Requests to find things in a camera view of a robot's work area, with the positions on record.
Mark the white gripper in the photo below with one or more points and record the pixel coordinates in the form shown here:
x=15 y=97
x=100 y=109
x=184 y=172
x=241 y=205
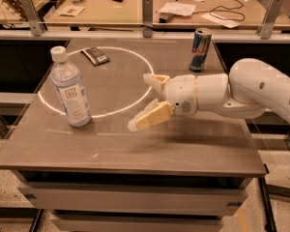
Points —
x=181 y=92

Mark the clear plastic water bottle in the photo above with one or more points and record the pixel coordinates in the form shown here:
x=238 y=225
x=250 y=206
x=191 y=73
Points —
x=67 y=79

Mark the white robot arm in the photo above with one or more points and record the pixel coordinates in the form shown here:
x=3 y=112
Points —
x=251 y=87

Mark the dark snack packet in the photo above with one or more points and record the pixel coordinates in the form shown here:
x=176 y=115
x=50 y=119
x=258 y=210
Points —
x=96 y=56

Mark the Red Bull can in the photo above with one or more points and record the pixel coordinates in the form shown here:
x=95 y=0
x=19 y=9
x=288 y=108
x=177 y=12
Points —
x=200 y=46

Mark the white paper sheet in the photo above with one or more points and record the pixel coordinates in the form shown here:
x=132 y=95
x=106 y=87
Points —
x=176 y=8

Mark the small paper card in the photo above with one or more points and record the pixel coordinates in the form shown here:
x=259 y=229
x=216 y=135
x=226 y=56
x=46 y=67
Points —
x=71 y=11

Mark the upper white drawer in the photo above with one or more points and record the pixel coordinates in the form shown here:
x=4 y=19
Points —
x=134 y=199

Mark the white drawer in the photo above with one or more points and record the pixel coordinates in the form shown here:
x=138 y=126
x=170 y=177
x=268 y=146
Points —
x=108 y=223
x=134 y=199

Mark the lower white drawer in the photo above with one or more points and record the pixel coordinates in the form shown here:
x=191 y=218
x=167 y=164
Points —
x=108 y=223

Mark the middle metal bracket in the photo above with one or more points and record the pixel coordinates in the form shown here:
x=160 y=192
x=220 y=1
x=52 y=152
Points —
x=147 y=18

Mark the metal bracket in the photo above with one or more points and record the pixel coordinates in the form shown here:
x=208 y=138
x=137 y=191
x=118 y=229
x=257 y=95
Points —
x=147 y=18
x=266 y=28
x=35 y=24

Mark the right metal bracket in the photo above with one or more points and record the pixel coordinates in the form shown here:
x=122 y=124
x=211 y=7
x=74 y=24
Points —
x=266 y=28

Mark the left metal bracket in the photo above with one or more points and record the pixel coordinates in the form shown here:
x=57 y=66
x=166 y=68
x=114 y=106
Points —
x=35 y=24

